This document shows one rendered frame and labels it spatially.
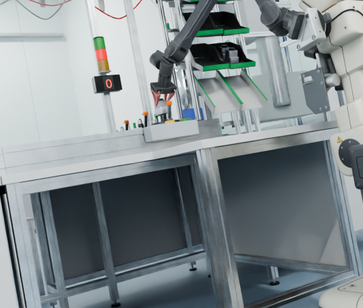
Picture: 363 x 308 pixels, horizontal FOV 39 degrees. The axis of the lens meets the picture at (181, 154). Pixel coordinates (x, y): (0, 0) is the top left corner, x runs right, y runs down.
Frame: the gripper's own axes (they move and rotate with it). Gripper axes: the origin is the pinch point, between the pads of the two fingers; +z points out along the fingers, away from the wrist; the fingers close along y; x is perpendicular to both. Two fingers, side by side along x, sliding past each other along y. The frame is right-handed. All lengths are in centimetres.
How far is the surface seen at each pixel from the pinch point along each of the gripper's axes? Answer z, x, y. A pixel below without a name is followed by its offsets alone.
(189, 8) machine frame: 3, -130, -87
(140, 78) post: 41, -104, -43
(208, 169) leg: -11, 63, 15
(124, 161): 1.7, 35.1, 31.7
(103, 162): 1, 35, 40
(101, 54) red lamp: -14.0, -23.8, 19.9
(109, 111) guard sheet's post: 7.9, -11.0, 19.3
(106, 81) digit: -4.6, -15.6, 19.7
